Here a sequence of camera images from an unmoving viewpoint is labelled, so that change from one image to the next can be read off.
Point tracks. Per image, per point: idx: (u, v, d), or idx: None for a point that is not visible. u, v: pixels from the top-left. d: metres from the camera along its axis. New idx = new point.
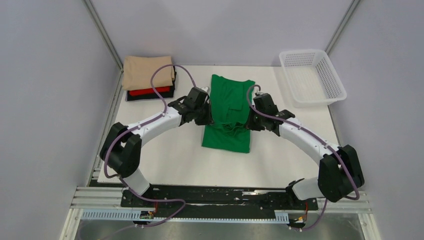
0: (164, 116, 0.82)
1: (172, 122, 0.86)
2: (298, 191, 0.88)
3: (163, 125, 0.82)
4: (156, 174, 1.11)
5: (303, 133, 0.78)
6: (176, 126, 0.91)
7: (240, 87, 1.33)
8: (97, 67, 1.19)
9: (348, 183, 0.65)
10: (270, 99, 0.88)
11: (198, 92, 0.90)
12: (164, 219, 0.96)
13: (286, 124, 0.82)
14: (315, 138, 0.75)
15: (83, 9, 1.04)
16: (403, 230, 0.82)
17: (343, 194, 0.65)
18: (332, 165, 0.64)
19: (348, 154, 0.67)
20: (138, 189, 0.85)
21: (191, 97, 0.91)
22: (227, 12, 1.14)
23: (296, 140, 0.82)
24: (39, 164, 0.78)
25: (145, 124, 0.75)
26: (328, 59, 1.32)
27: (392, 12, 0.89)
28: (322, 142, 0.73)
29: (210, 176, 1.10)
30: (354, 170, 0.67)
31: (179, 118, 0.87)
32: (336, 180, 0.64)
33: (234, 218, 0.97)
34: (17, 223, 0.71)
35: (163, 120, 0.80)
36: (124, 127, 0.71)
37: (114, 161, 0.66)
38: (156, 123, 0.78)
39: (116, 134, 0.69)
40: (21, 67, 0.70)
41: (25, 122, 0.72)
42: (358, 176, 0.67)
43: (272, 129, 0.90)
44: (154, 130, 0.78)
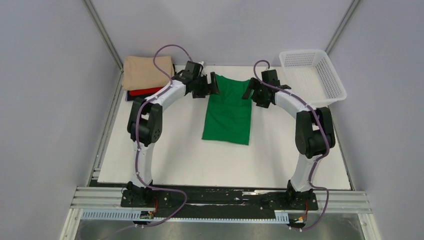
0: (171, 87, 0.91)
1: (179, 92, 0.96)
2: (295, 183, 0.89)
3: (172, 96, 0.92)
4: (156, 172, 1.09)
5: (292, 98, 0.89)
6: (183, 96, 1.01)
7: (240, 86, 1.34)
8: (97, 66, 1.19)
9: (319, 139, 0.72)
10: (274, 73, 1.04)
11: (193, 64, 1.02)
12: (164, 219, 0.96)
13: (281, 92, 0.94)
14: (300, 101, 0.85)
15: (83, 10, 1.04)
16: (403, 230, 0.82)
17: (315, 148, 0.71)
18: (305, 119, 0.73)
19: (323, 113, 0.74)
20: (146, 177, 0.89)
21: (188, 69, 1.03)
22: (227, 12, 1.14)
23: (287, 105, 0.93)
24: (38, 165, 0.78)
25: (160, 94, 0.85)
26: (328, 59, 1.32)
27: (392, 13, 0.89)
28: (303, 103, 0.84)
29: (210, 172, 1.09)
30: (326, 129, 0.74)
31: (183, 88, 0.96)
32: (309, 133, 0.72)
33: (235, 218, 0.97)
34: (17, 224, 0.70)
35: (173, 91, 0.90)
36: (143, 99, 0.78)
37: (143, 130, 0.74)
38: (168, 93, 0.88)
39: (139, 106, 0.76)
40: (21, 68, 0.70)
41: (24, 123, 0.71)
42: (330, 134, 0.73)
43: (270, 98, 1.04)
44: (167, 100, 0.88)
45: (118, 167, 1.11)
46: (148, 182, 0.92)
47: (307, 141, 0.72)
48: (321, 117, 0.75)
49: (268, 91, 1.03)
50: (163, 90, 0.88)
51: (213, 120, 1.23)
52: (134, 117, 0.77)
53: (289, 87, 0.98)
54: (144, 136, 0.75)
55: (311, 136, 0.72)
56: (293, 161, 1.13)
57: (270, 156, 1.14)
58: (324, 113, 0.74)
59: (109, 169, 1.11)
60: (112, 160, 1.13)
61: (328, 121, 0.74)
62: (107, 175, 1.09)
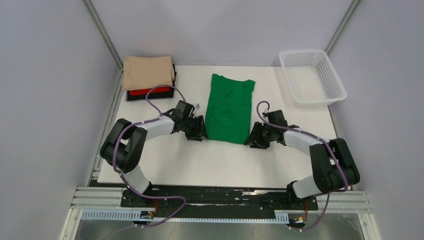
0: (160, 119, 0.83)
1: (166, 128, 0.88)
2: (298, 190, 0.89)
3: (159, 128, 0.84)
4: (156, 173, 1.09)
5: (301, 135, 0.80)
6: (167, 134, 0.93)
7: (240, 86, 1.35)
8: (97, 66, 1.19)
9: (339, 175, 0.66)
10: (280, 114, 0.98)
11: (185, 104, 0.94)
12: (164, 219, 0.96)
13: (289, 131, 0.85)
14: (310, 135, 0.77)
15: (83, 10, 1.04)
16: (404, 230, 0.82)
17: (335, 184, 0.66)
18: (321, 152, 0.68)
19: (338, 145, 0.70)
20: (138, 187, 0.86)
21: (179, 109, 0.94)
22: (227, 12, 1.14)
23: (298, 144, 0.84)
24: (38, 164, 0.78)
25: (147, 122, 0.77)
26: (328, 59, 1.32)
27: (392, 12, 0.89)
28: (314, 137, 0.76)
29: (210, 173, 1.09)
30: (345, 162, 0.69)
31: (171, 125, 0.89)
32: (328, 169, 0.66)
33: (235, 218, 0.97)
34: (17, 224, 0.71)
35: (161, 123, 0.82)
36: (129, 122, 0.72)
37: (120, 156, 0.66)
38: (156, 124, 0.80)
39: (121, 128, 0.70)
40: (21, 68, 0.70)
41: (24, 123, 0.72)
42: (351, 168, 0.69)
43: (279, 140, 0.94)
44: (152, 131, 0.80)
45: None
46: (141, 191, 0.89)
47: (327, 178, 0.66)
48: (337, 149, 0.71)
49: (276, 132, 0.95)
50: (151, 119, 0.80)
51: (213, 120, 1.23)
52: (112, 138, 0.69)
53: (297, 125, 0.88)
54: (120, 163, 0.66)
55: (330, 172, 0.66)
56: (293, 161, 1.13)
57: (269, 157, 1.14)
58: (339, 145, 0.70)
59: (109, 170, 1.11)
60: None
61: (345, 153, 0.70)
62: (107, 176, 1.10)
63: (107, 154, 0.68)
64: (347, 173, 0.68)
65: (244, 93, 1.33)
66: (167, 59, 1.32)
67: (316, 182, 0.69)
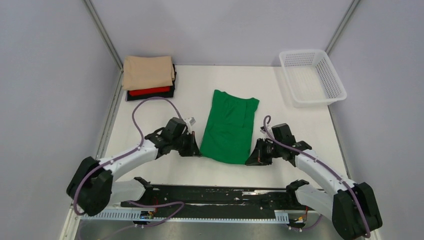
0: (139, 149, 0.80)
1: (147, 157, 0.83)
2: (300, 195, 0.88)
3: (139, 159, 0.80)
4: (155, 173, 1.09)
5: (318, 167, 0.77)
6: (152, 159, 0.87)
7: (243, 105, 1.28)
8: (97, 67, 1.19)
9: (362, 222, 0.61)
10: (287, 129, 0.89)
11: (175, 124, 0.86)
12: (164, 219, 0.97)
13: (302, 155, 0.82)
14: (333, 174, 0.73)
15: (83, 10, 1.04)
16: (404, 230, 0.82)
17: (357, 233, 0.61)
18: (345, 203, 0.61)
19: (364, 192, 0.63)
20: (133, 196, 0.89)
21: (169, 128, 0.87)
22: (227, 12, 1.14)
23: (313, 174, 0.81)
24: (38, 163, 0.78)
25: (118, 158, 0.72)
26: (328, 59, 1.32)
27: (391, 13, 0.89)
28: (337, 177, 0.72)
29: (209, 173, 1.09)
30: (370, 209, 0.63)
31: (154, 152, 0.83)
32: (351, 220, 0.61)
33: (235, 218, 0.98)
34: (17, 224, 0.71)
35: (138, 154, 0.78)
36: (96, 162, 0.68)
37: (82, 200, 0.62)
38: (130, 157, 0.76)
39: (87, 170, 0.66)
40: (21, 67, 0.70)
41: (25, 122, 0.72)
42: (375, 216, 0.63)
43: (288, 159, 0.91)
44: (128, 165, 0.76)
45: None
46: (138, 197, 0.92)
47: (350, 228, 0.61)
48: (362, 196, 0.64)
49: (284, 150, 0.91)
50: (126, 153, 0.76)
51: (212, 139, 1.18)
52: (77, 180, 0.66)
53: (310, 146, 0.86)
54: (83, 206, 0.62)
55: (353, 222, 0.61)
56: None
57: None
58: (366, 192, 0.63)
59: None
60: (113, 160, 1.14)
61: (371, 201, 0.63)
62: None
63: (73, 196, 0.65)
64: (370, 221, 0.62)
65: (246, 112, 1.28)
66: (167, 59, 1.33)
67: (338, 229, 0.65)
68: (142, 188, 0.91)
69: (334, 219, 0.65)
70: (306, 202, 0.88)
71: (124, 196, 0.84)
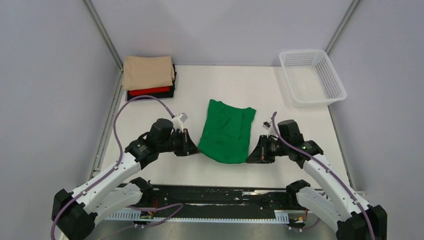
0: (116, 169, 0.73)
1: (131, 171, 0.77)
2: (301, 198, 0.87)
3: (120, 178, 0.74)
4: (155, 173, 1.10)
5: (330, 178, 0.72)
6: (140, 170, 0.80)
7: (239, 116, 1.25)
8: (97, 67, 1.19)
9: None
10: (296, 127, 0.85)
11: (158, 128, 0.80)
12: (164, 219, 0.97)
13: (312, 162, 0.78)
14: (347, 191, 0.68)
15: (83, 10, 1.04)
16: (404, 230, 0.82)
17: None
18: (359, 229, 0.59)
19: (379, 216, 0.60)
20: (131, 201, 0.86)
21: (152, 134, 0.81)
22: (227, 12, 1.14)
23: (322, 185, 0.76)
24: (38, 163, 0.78)
25: (91, 187, 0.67)
26: (328, 59, 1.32)
27: (391, 12, 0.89)
28: (351, 195, 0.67)
29: (208, 172, 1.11)
30: (379, 232, 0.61)
31: (137, 165, 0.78)
32: None
33: (235, 218, 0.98)
34: (17, 224, 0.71)
35: (115, 175, 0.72)
36: (68, 194, 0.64)
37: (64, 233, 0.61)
38: (107, 180, 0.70)
39: (59, 205, 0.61)
40: (22, 67, 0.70)
41: (25, 122, 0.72)
42: (383, 238, 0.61)
43: (295, 160, 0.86)
44: (108, 187, 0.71)
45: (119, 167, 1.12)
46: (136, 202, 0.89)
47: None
48: (376, 219, 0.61)
49: (291, 150, 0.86)
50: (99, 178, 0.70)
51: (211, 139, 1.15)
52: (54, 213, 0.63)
53: (321, 150, 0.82)
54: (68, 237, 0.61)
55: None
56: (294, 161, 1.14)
57: None
58: (380, 216, 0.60)
59: None
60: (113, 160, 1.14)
61: (383, 224, 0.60)
62: None
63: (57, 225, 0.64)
64: None
65: (242, 122, 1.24)
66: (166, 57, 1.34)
67: None
68: (139, 193, 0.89)
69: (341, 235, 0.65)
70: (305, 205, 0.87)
71: (119, 205, 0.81)
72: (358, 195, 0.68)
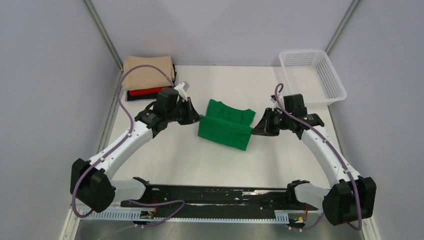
0: (130, 135, 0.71)
1: (144, 139, 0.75)
2: (298, 192, 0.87)
3: (134, 145, 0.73)
4: (155, 173, 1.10)
5: (327, 148, 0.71)
6: (151, 139, 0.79)
7: (239, 116, 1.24)
8: (97, 67, 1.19)
9: (354, 212, 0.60)
10: (300, 100, 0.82)
11: (166, 95, 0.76)
12: (164, 219, 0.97)
13: (312, 132, 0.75)
14: (339, 161, 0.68)
15: (83, 10, 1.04)
16: (404, 231, 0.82)
17: (345, 220, 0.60)
18: (344, 194, 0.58)
19: (367, 186, 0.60)
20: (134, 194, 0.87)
21: (160, 102, 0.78)
22: (227, 12, 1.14)
23: (317, 155, 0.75)
24: (38, 163, 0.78)
25: (108, 153, 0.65)
26: (328, 59, 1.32)
27: (391, 13, 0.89)
28: (343, 165, 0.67)
29: (209, 171, 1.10)
30: (365, 203, 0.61)
31: (149, 133, 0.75)
32: (344, 209, 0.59)
33: (234, 218, 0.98)
34: (17, 224, 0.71)
35: (131, 141, 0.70)
36: (86, 163, 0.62)
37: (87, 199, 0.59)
38: (123, 147, 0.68)
39: (78, 174, 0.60)
40: (22, 67, 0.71)
41: (26, 122, 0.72)
42: (368, 210, 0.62)
43: (294, 131, 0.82)
44: (124, 154, 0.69)
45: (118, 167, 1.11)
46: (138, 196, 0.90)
47: (339, 215, 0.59)
48: (363, 189, 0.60)
49: (293, 122, 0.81)
50: (116, 144, 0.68)
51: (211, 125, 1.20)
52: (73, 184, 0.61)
53: (322, 123, 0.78)
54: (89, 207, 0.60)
55: (345, 210, 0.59)
56: (294, 161, 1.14)
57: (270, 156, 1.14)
58: (368, 188, 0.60)
59: None
60: None
61: (369, 195, 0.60)
62: None
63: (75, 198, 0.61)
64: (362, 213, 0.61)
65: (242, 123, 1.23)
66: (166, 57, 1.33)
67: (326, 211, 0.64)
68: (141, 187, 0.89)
69: (326, 202, 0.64)
70: (304, 200, 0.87)
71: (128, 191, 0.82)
72: (350, 165, 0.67)
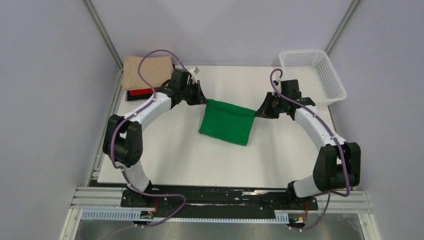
0: (155, 101, 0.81)
1: (164, 106, 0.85)
2: (297, 188, 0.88)
3: (157, 110, 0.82)
4: (156, 171, 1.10)
5: (315, 121, 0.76)
6: (168, 110, 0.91)
7: None
8: (97, 66, 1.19)
9: (341, 178, 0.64)
10: (295, 84, 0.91)
11: (181, 72, 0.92)
12: (164, 219, 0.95)
13: (302, 109, 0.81)
14: (326, 129, 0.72)
15: (83, 9, 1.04)
16: (403, 230, 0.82)
17: (332, 185, 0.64)
18: (329, 156, 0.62)
19: (352, 151, 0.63)
20: (140, 185, 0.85)
21: (175, 79, 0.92)
22: (227, 12, 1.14)
23: (308, 128, 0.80)
24: (38, 164, 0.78)
25: (140, 111, 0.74)
26: (328, 59, 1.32)
27: (391, 13, 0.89)
28: (330, 133, 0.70)
29: (209, 170, 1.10)
30: (352, 168, 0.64)
31: (168, 102, 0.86)
32: (331, 172, 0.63)
33: (235, 218, 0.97)
34: (17, 224, 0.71)
35: (155, 105, 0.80)
36: (121, 117, 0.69)
37: (122, 151, 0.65)
38: (151, 108, 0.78)
39: (114, 125, 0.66)
40: (22, 67, 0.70)
41: (25, 122, 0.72)
42: (355, 175, 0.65)
43: (289, 113, 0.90)
44: (151, 115, 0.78)
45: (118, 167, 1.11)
46: (143, 188, 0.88)
47: (326, 178, 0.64)
48: (349, 153, 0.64)
49: (287, 104, 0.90)
50: (144, 105, 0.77)
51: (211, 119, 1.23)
52: (109, 136, 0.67)
53: (314, 103, 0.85)
54: (122, 159, 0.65)
55: (331, 175, 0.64)
56: (293, 160, 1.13)
57: (270, 155, 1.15)
58: (353, 151, 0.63)
59: (109, 169, 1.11)
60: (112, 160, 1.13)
61: (355, 160, 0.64)
62: (108, 175, 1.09)
63: (107, 151, 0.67)
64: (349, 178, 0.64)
65: None
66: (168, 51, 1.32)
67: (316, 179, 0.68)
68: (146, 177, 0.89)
69: (315, 170, 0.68)
70: (305, 196, 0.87)
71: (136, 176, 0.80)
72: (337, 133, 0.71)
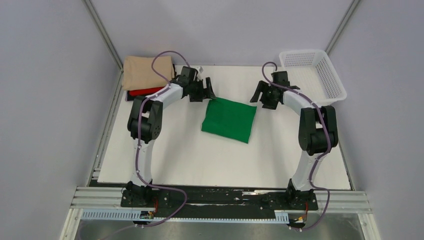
0: (170, 88, 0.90)
1: (177, 94, 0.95)
2: (295, 181, 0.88)
3: (171, 97, 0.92)
4: (157, 171, 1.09)
5: (298, 96, 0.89)
6: (179, 99, 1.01)
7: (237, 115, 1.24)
8: (97, 66, 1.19)
9: (323, 138, 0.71)
10: (285, 75, 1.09)
11: (189, 69, 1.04)
12: (164, 219, 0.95)
13: (288, 91, 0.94)
14: (306, 100, 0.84)
15: (83, 9, 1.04)
16: (404, 231, 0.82)
17: (316, 144, 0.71)
18: (308, 115, 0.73)
19: (328, 112, 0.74)
20: (146, 176, 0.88)
21: (184, 74, 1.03)
22: (227, 12, 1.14)
23: (294, 104, 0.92)
24: (38, 164, 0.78)
25: (161, 94, 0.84)
26: (328, 59, 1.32)
27: (392, 13, 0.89)
28: (309, 101, 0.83)
29: (209, 170, 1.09)
30: (329, 127, 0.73)
31: (180, 91, 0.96)
32: (312, 131, 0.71)
33: (234, 218, 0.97)
34: (16, 224, 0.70)
35: (171, 92, 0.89)
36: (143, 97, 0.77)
37: (145, 127, 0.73)
38: (168, 94, 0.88)
39: (139, 104, 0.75)
40: (20, 67, 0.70)
41: (24, 123, 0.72)
42: (333, 133, 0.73)
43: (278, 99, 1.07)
44: (167, 100, 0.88)
45: (118, 166, 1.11)
46: (148, 180, 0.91)
47: (309, 137, 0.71)
48: (326, 115, 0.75)
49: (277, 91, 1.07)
50: (163, 90, 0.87)
51: (213, 118, 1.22)
52: (134, 114, 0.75)
53: (298, 88, 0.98)
54: (145, 134, 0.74)
55: (313, 133, 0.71)
56: (292, 160, 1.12)
57: (269, 154, 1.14)
58: (329, 112, 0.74)
59: (109, 169, 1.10)
60: (112, 159, 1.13)
61: (332, 120, 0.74)
62: (108, 175, 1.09)
63: (132, 128, 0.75)
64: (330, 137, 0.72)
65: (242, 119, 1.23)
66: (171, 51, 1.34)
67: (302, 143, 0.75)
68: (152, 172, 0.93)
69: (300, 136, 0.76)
70: (303, 188, 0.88)
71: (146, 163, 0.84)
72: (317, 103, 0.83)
